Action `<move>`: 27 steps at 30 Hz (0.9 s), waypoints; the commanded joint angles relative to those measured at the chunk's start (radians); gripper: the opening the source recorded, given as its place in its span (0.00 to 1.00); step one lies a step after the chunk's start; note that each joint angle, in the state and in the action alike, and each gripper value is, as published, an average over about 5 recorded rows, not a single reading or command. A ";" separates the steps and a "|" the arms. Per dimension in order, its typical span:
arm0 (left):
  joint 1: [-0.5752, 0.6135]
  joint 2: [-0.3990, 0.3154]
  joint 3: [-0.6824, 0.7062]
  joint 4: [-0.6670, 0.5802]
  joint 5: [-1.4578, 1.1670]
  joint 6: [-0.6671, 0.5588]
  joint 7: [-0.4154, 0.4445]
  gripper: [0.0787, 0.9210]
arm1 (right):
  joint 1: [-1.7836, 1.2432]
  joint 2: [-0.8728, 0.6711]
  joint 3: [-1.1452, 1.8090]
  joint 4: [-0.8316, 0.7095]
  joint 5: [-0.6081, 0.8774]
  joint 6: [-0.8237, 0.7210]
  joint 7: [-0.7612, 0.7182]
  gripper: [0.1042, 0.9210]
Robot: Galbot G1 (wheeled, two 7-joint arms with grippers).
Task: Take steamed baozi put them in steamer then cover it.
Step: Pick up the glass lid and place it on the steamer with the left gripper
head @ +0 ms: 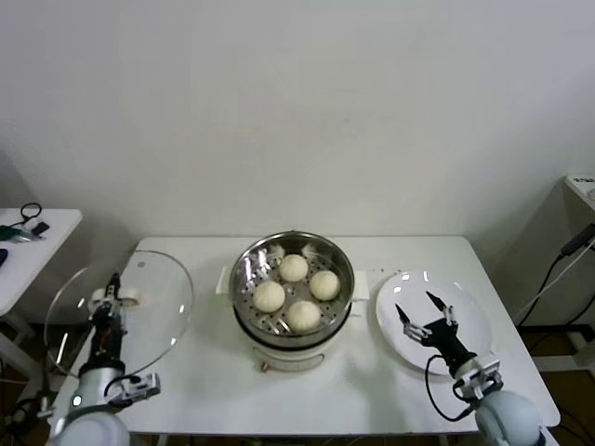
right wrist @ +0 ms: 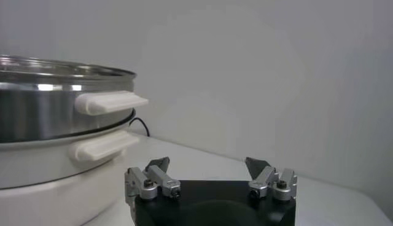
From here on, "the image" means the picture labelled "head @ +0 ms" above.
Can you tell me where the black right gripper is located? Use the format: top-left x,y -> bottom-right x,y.
394,291 -> 479,373

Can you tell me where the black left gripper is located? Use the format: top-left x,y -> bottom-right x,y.
87,272 -> 129,369

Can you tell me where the round glass pot lid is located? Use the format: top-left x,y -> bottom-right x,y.
44,249 -> 195,378

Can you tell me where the white steamed baozi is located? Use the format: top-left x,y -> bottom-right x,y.
309,270 -> 340,301
278,254 -> 309,283
253,281 -> 286,313
284,300 -> 322,333

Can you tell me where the stainless steel steamer basket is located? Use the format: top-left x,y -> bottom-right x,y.
216,230 -> 371,349

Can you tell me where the round white plate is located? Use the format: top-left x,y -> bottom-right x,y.
375,269 -> 494,376

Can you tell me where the white side table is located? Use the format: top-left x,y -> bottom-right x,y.
0,207 -> 84,377

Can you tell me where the white electric cooker base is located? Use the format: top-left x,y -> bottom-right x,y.
231,296 -> 369,374

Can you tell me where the white cabinet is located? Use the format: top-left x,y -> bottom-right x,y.
552,174 -> 595,326

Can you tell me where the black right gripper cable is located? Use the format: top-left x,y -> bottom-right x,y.
425,355 -> 480,422

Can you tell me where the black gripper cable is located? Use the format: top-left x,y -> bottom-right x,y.
425,355 -> 480,422
104,374 -> 143,400

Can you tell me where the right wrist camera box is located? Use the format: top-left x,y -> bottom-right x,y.
453,361 -> 504,401

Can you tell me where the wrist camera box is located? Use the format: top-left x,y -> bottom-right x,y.
453,361 -> 504,401
109,370 -> 163,406

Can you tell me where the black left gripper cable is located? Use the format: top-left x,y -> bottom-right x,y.
104,374 -> 143,400

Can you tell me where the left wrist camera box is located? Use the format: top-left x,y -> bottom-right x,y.
109,370 -> 163,406

